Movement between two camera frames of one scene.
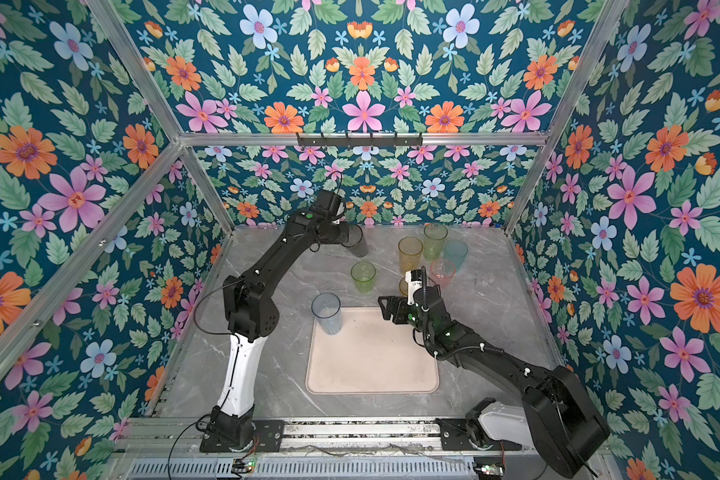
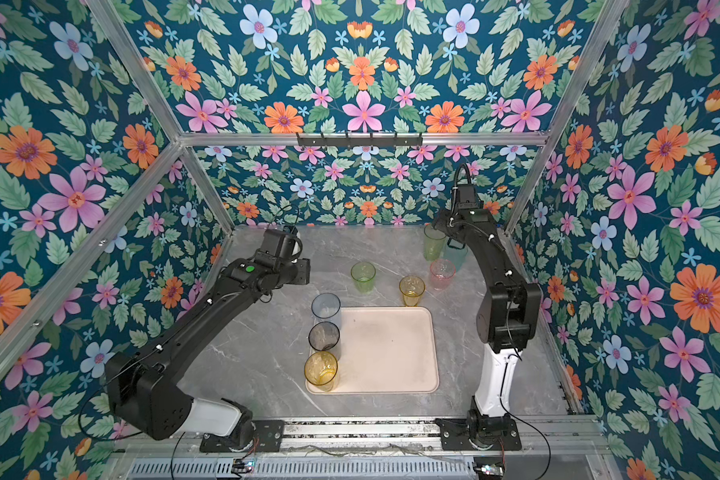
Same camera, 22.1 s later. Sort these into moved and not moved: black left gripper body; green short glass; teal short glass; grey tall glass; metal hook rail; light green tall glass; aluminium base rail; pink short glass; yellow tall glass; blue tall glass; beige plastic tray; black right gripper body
Moved: black left gripper body; black right gripper body; yellow tall glass; grey tall glass
Not moved: beige plastic tray; light green tall glass; teal short glass; pink short glass; metal hook rail; blue tall glass; aluminium base rail; green short glass
